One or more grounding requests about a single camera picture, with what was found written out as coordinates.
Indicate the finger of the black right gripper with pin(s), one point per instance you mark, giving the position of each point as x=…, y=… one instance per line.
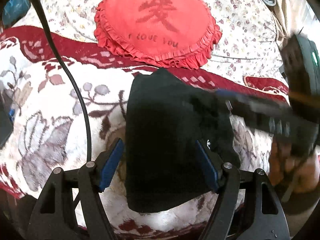
x=257, y=111

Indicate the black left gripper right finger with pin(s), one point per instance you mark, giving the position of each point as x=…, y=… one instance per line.
x=247, y=206

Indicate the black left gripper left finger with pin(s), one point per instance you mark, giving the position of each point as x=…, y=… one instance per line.
x=53, y=216

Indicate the black pants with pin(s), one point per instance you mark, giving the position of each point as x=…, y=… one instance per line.
x=165, y=119

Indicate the person right hand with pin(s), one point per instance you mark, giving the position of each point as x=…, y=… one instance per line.
x=282, y=163

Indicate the small-flower bed sheet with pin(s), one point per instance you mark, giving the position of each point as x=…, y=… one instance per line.
x=247, y=47

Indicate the red white floral blanket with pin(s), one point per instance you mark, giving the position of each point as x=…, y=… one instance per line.
x=49, y=128

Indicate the black smartphone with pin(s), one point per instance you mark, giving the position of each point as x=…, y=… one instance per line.
x=6, y=124

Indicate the red heart ruffled pillow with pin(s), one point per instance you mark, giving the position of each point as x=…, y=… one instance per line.
x=162, y=33

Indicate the blue plastic bag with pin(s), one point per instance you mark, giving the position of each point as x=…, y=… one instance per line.
x=13, y=11

